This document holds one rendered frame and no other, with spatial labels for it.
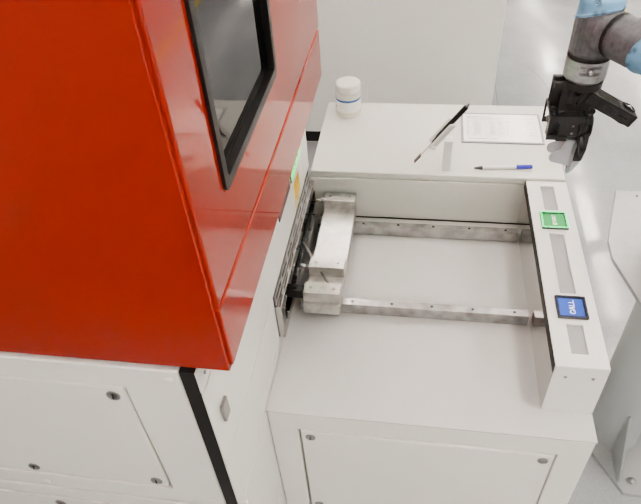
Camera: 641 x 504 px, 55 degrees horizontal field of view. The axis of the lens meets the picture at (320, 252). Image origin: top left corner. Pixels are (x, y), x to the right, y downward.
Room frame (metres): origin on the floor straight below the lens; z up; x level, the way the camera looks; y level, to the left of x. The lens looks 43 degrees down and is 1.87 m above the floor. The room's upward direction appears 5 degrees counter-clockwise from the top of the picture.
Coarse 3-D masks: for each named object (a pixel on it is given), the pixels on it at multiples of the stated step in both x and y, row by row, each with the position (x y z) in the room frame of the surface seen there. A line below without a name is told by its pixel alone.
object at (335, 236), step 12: (324, 216) 1.20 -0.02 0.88; (336, 216) 1.20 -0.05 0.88; (348, 216) 1.19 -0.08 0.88; (324, 228) 1.15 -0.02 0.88; (336, 228) 1.15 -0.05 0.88; (348, 228) 1.15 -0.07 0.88; (324, 240) 1.11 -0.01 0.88; (336, 240) 1.11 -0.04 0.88; (348, 240) 1.10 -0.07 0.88; (324, 252) 1.07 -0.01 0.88; (336, 252) 1.06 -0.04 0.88; (348, 252) 1.06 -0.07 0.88; (312, 276) 0.99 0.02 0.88; (312, 312) 0.90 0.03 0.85; (324, 312) 0.90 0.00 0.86; (336, 312) 0.89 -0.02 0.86
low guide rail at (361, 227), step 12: (360, 228) 1.19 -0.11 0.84; (372, 228) 1.18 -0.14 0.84; (384, 228) 1.17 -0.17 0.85; (396, 228) 1.17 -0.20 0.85; (408, 228) 1.16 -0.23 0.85; (420, 228) 1.16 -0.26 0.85; (432, 228) 1.15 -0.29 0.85; (444, 228) 1.15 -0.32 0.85; (456, 228) 1.15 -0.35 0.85; (468, 228) 1.14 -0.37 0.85; (480, 228) 1.14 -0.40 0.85; (492, 228) 1.14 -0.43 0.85; (504, 228) 1.13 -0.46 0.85; (516, 228) 1.13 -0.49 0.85; (480, 240) 1.13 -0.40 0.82; (492, 240) 1.12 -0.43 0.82; (504, 240) 1.11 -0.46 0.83; (516, 240) 1.11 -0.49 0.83
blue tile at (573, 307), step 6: (558, 300) 0.78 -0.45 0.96; (564, 300) 0.78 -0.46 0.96; (570, 300) 0.78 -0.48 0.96; (576, 300) 0.78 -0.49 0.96; (564, 306) 0.77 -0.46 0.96; (570, 306) 0.77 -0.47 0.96; (576, 306) 0.77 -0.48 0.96; (582, 306) 0.76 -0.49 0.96; (564, 312) 0.75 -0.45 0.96; (570, 312) 0.75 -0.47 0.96; (576, 312) 0.75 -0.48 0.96; (582, 312) 0.75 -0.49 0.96
